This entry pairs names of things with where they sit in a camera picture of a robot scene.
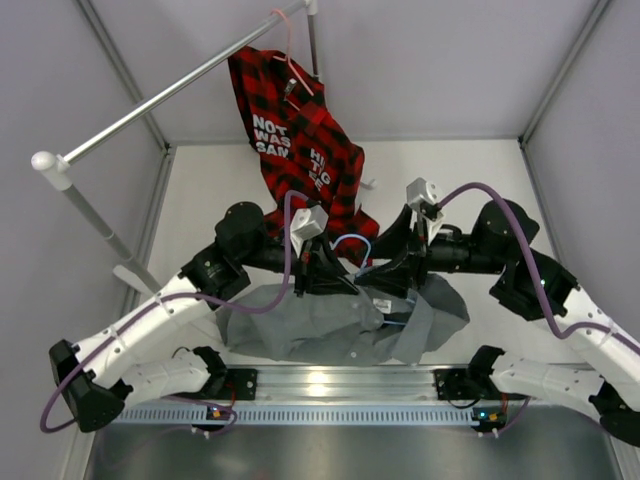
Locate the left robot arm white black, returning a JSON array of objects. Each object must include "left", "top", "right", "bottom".
[{"left": 40, "top": 201, "right": 358, "bottom": 433}]

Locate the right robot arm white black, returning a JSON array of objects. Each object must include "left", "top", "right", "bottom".
[{"left": 355, "top": 200, "right": 639, "bottom": 446}]

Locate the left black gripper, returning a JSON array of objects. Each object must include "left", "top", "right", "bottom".
[{"left": 238, "top": 229, "right": 359, "bottom": 298}]

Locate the aluminium mounting rail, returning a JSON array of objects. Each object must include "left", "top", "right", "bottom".
[{"left": 219, "top": 362, "right": 596, "bottom": 406}]

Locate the red black plaid shirt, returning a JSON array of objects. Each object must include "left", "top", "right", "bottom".
[{"left": 228, "top": 46, "right": 379, "bottom": 243}]

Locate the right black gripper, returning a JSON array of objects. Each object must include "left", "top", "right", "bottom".
[{"left": 356, "top": 207, "right": 508, "bottom": 300}]

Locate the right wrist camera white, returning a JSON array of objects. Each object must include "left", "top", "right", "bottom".
[{"left": 406, "top": 177, "right": 443, "bottom": 221}]

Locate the pink wire hanger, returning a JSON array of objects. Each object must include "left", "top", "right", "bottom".
[{"left": 271, "top": 6, "right": 317, "bottom": 96}]

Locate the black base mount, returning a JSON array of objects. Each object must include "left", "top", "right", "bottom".
[
  {"left": 433, "top": 368, "right": 478, "bottom": 401},
  {"left": 216, "top": 368, "right": 258, "bottom": 401}
]

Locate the silver clothes rack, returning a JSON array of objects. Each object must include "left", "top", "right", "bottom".
[{"left": 30, "top": 0, "right": 379, "bottom": 296}]

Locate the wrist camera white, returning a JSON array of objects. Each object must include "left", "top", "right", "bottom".
[
  {"left": 406, "top": 177, "right": 443, "bottom": 221},
  {"left": 289, "top": 205, "right": 328, "bottom": 256}
]

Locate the slotted grey cable duct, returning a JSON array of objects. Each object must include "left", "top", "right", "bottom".
[{"left": 114, "top": 402, "right": 483, "bottom": 427}]

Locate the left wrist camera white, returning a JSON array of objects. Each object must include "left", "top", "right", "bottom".
[{"left": 289, "top": 205, "right": 328, "bottom": 256}]

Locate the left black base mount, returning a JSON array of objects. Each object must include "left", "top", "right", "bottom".
[{"left": 216, "top": 368, "right": 258, "bottom": 401}]

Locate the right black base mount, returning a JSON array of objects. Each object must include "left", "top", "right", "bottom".
[{"left": 433, "top": 368, "right": 478, "bottom": 401}]

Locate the blue wire hanger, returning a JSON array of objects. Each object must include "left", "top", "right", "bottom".
[{"left": 329, "top": 234, "right": 417, "bottom": 328}]

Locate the grey button shirt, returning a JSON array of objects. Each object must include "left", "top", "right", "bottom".
[{"left": 216, "top": 274, "right": 470, "bottom": 366}]

